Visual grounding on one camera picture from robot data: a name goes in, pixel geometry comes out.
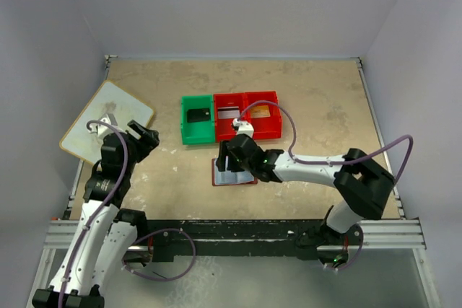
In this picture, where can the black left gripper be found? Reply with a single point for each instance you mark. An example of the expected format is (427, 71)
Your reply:
(146, 143)

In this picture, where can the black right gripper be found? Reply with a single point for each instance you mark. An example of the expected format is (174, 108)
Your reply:
(224, 152)

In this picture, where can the red leather card holder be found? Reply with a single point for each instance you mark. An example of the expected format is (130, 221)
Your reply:
(227, 177)

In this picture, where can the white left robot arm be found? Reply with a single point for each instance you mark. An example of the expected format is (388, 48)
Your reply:
(105, 229)

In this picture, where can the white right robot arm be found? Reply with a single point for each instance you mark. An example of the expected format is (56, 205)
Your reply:
(362, 183)

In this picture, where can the white card with black stripe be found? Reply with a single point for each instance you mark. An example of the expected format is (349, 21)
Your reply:
(228, 113)

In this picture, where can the orange card in red bin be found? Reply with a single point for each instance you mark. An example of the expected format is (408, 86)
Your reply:
(260, 111)

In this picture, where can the green plastic bin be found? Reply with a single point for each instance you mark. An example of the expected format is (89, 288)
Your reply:
(197, 133)

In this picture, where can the yellow-framed whiteboard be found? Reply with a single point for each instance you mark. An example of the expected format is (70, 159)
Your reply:
(112, 105)

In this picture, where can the outer red plastic bin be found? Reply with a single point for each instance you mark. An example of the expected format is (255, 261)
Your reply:
(266, 119)

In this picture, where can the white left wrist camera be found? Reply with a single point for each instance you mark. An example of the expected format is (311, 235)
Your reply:
(104, 123)

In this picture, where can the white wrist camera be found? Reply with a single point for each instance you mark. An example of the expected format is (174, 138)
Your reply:
(242, 127)
(104, 123)

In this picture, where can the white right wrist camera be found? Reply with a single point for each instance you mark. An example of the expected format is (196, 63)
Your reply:
(242, 127)

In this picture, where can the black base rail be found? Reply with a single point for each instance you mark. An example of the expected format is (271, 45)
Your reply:
(293, 238)

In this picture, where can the aluminium table frame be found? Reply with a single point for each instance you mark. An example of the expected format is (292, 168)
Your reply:
(382, 234)

